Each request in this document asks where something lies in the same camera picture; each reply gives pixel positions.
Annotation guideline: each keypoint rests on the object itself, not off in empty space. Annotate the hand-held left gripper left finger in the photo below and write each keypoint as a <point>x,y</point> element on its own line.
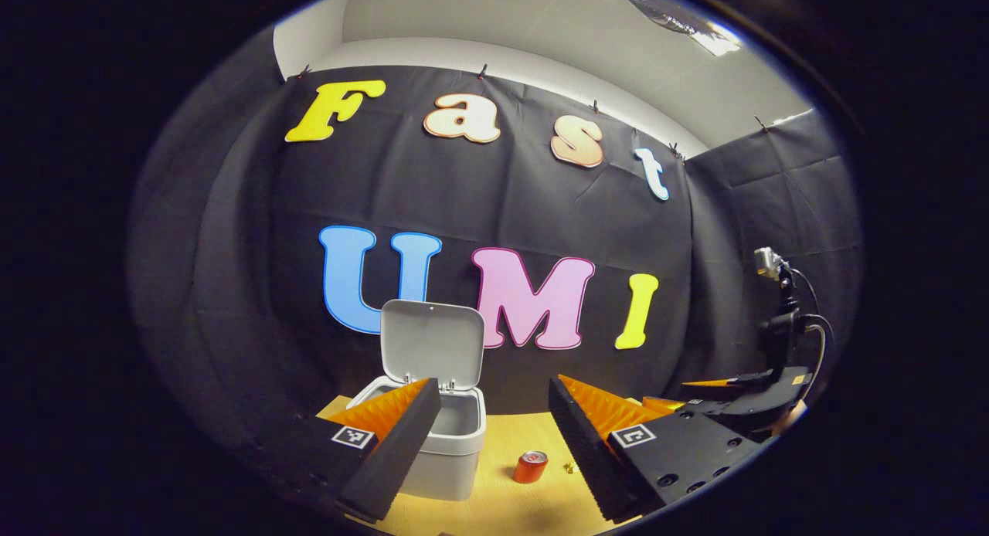
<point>402,451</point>

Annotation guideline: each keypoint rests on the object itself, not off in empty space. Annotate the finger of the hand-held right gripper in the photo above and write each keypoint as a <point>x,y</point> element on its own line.
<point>695,406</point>
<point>734,381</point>

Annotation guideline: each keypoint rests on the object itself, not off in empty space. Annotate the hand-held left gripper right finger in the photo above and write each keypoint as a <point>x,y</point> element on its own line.
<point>591,459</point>

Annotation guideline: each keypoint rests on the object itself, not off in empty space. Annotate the yellow paper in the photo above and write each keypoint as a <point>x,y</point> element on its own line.
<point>571,468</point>

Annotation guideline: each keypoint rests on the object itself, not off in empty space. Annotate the red pop can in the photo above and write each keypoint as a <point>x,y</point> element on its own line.
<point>530,468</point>

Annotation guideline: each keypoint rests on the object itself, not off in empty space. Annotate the white desktop garbage bin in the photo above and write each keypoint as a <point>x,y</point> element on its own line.
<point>433,343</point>

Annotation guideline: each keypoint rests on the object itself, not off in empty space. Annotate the wooden desktop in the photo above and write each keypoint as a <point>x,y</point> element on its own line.
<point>510,505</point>

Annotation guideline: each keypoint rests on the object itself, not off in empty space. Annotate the black backdrop cloth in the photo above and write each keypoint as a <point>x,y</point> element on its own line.
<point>494,204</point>

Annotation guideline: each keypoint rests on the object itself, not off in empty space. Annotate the ceiling light panel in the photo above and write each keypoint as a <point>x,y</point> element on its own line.
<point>680,18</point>

